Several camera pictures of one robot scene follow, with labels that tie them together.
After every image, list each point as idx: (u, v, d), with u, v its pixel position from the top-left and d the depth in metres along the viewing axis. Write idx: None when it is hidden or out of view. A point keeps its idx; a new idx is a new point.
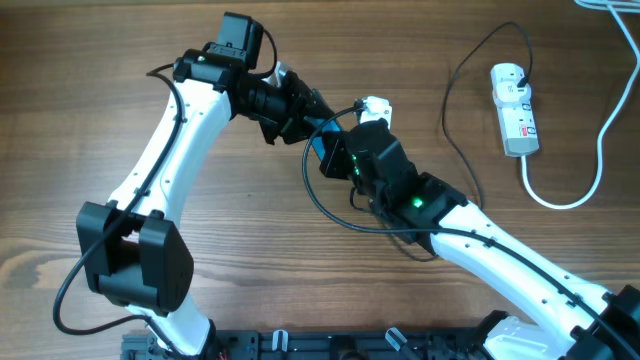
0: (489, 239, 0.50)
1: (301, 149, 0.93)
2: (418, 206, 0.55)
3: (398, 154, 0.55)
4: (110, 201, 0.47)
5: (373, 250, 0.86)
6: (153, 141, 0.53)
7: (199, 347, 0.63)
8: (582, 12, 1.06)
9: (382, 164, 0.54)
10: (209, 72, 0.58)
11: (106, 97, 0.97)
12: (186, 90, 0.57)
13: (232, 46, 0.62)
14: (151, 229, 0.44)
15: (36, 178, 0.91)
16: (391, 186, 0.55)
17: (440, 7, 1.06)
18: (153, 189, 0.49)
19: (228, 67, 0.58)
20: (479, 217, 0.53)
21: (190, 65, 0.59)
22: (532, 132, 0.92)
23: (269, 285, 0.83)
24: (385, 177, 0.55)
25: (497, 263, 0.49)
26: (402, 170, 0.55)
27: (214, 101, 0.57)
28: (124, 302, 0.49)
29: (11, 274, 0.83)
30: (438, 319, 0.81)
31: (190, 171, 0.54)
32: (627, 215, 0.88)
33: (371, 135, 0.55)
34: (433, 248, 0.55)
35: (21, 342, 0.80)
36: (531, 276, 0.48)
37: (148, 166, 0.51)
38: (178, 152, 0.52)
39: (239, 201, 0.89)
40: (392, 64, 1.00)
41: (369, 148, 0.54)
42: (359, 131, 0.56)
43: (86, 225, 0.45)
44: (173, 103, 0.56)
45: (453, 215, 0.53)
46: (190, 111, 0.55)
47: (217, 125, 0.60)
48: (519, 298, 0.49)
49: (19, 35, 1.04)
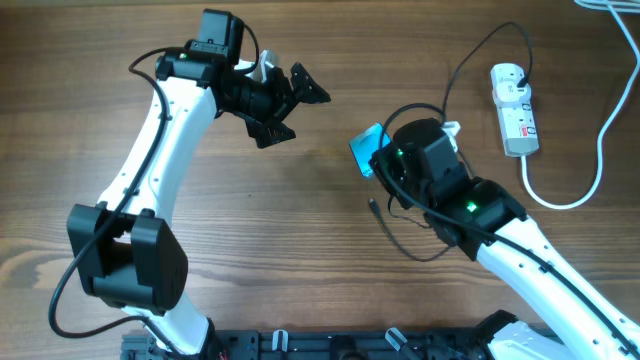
0: (546, 265, 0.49)
1: (301, 149, 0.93)
2: (471, 210, 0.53)
3: (446, 148, 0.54)
4: (100, 203, 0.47)
5: (372, 250, 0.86)
6: (139, 140, 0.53)
7: (199, 346, 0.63)
8: (582, 12, 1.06)
9: (428, 157, 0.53)
10: (191, 68, 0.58)
11: (106, 98, 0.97)
12: (169, 87, 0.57)
13: (213, 43, 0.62)
14: (143, 228, 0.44)
15: (37, 178, 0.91)
16: (436, 183, 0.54)
17: (440, 7, 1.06)
18: (142, 189, 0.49)
19: (211, 62, 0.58)
20: (537, 237, 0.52)
21: (171, 63, 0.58)
22: (532, 132, 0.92)
23: (270, 285, 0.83)
24: (430, 174, 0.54)
25: (550, 290, 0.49)
26: (451, 167, 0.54)
27: (199, 96, 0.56)
28: (121, 304, 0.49)
29: (11, 274, 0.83)
30: (438, 319, 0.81)
31: (178, 167, 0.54)
32: (627, 215, 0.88)
33: (421, 131, 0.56)
34: (478, 255, 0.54)
35: (21, 342, 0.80)
36: (586, 313, 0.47)
37: (135, 166, 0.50)
38: (165, 150, 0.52)
39: (237, 201, 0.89)
40: (392, 64, 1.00)
41: (418, 142, 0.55)
42: (411, 129, 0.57)
43: (77, 227, 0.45)
44: (157, 101, 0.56)
45: (510, 227, 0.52)
46: (175, 109, 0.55)
47: (204, 120, 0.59)
48: (565, 330, 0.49)
49: (19, 35, 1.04)
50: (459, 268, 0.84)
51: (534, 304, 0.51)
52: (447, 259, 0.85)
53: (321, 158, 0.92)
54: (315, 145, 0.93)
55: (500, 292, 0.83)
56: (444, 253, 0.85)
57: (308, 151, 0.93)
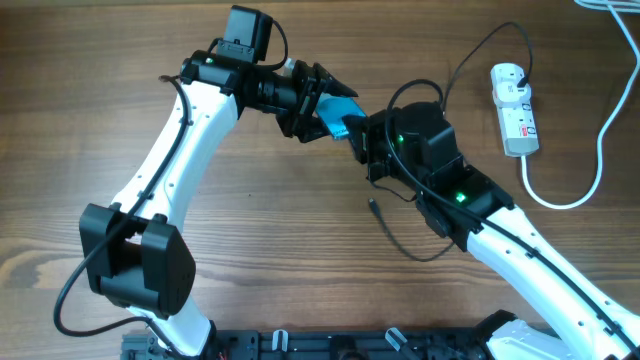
0: (533, 250, 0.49)
1: (302, 149, 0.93)
2: (461, 201, 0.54)
3: (449, 141, 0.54)
4: (113, 204, 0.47)
5: (373, 250, 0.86)
6: (160, 143, 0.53)
7: (199, 348, 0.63)
8: (582, 12, 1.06)
9: (432, 148, 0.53)
10: (216, 74, 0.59)
11: (106, 97, 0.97)
12: (193, 92, 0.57)
13: (239, 43, 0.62)
14: (154, 233, 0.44)
15: (37, 178, 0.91)
16: (435, 173, 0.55)
17: (441, 7, 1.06)
18: (157, 192, 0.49)
19: (236, 70, 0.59)
20: (524, 223, 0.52)
21: (197, 67, 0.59)
22: (532, 132, 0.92)
23: (269, 285, 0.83)
24: (429, 165, 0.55)
25: (536, 274, 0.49)
26: (448, 159, 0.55)
27: (221, 104, 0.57)
28: (125, 304, 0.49)
29: (11, 274, 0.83)
30: (438, 319, 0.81)
31: (195, 174, 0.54)
32: (627, 215, 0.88)
33: (425, 117, 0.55)
34: (467, 245, 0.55)
35: (21, 342, 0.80)
36: (571, 296, 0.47)
37: (152, 170, 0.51)
38: (184, 155, 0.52)
39: (238, 201, 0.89)
40: (392, 64, 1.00)
41: (422, 131, 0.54)
42: (412, 112, 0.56)
43: (89, 227, 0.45)
44: (179, 105, 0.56)
45: (499, 215, 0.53)
46: (196, 114, 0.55)
47: (224, 126, 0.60)
48: (552, 315, 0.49)
49: (19, 35, 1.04)
50: (459, 268, 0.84)
51: (521, 290, 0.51)
52: (447, 259, 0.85)
53: (321, 158, 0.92)
54: (316, 145, 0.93)
55: (500, 292, 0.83)
56: (444, 254, 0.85)
57: (309, 151, 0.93)
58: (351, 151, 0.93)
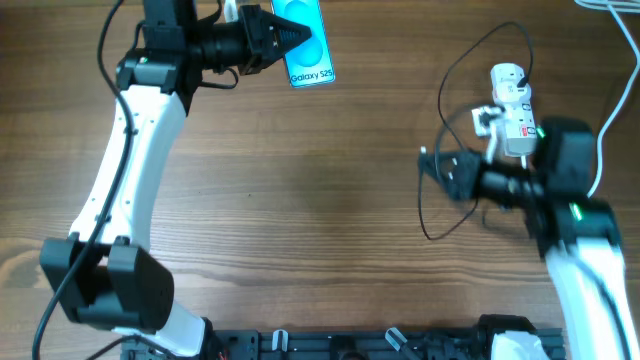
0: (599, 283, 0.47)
1: (302, 149, 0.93)
2: (573, 210, 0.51)
3: (585, 149, 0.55)
4: (71, 234, 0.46)
5: (372, 250, 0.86)
6: (104, 164, 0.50)
7: (197, 348, 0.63)
8: (582, 12, 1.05)
9: (558, 144, 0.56)
10: (154, 74, 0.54)
11: (106, 97, 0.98)
12: (134, 98, 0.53)
13: (164, 24, 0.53)
14: (118, 257, 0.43)
15: (36, 178, 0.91)
16: (557, 174, 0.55)
17: (441, 7, 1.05)
18: (114, 213, 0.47)
19: (175, 68, 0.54)
20: (613, 264, 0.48)
21: (132, 68, 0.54)
22: (533, 132, 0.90)
23: (270, 285, 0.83)
24: (554, 162, 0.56)
25: (588, 299, 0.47)
26: (574, 165, 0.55)
27: (166, 105, 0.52)
28: (108, 327, 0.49)
29: (11, 274, 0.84)
30: (438, 319, 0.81)
31: (150, 186, 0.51)
32: (626, 215, 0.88)
33: (572, 128, 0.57)
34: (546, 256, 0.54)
35: (21, 342, 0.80)
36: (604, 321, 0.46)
37: (103, 190, 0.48)
38: (133, 168, 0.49)
39: (238, 201, 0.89)
40: (392, 64, 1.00)
41: (561, 131, 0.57)
42: (562, 121, 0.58)
43: (49, 262, 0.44)
44: (121, 115, 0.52)
45: (593, 250, 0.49)
46: (140, 121, 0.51)
47: (175, 124, 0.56)
48: (580, 333, 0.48)
49: (19, 34, 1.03)
50: (459, 267, 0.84)
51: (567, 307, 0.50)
52: (447, 259, 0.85)
53: (321, 158, 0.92)
54: (316, 145, 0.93)
55: (500, 292, 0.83)
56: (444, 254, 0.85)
57: (309, 151, 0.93)
58: (351, 151, 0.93)
